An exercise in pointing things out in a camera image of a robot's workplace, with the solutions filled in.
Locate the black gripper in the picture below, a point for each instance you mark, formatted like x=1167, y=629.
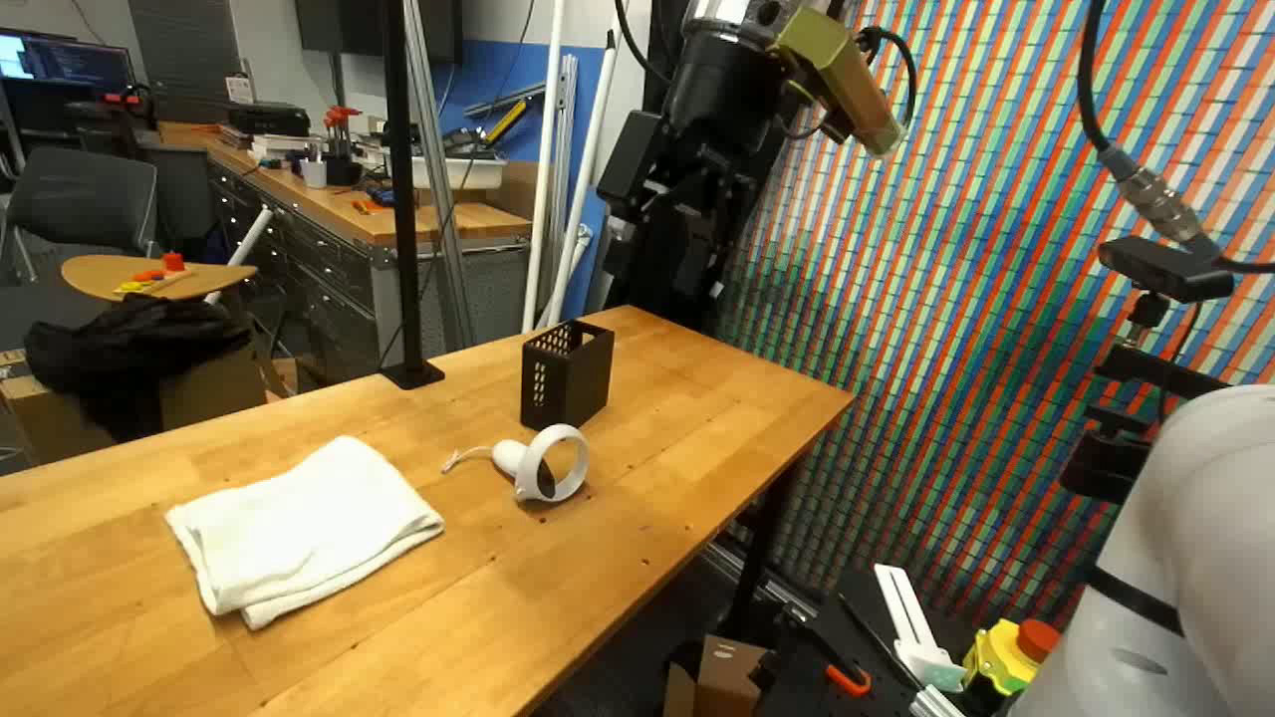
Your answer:
x=695, y=157

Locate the white towel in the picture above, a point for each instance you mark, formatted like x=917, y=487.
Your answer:
x=292, y=538

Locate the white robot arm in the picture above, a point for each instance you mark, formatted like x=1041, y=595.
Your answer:
x=1034, y=244

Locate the black slotted box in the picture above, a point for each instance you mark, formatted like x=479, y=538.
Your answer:
x=565, y=374

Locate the white VR controller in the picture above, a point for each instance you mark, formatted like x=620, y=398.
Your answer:
x=543, y=471

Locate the black vertical pole stand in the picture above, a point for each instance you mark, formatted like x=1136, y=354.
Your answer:
x=410, y=368

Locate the wooden workbench with drawers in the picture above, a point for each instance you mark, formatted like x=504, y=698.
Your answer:
x=325, y=263

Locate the cardboard box under table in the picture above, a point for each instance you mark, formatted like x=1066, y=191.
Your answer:
x=711, y=680

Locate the round wooden side table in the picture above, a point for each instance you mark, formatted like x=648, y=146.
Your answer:
x=116, y=275

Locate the yellow red emergency stop button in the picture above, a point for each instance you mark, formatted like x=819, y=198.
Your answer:
x=1008, y=654

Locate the black bag on box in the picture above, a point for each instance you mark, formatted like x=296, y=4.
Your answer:
x=116, y=361

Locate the grey office chair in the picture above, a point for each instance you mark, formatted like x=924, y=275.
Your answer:
x=63, y=206

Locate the computer monitor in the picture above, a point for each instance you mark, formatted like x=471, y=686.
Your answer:
x=43, y=72

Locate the olive wrist camera box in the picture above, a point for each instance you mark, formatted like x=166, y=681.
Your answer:
x=830, y=68

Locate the white aluminium rail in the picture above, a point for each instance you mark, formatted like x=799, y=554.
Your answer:
x=917, y=645

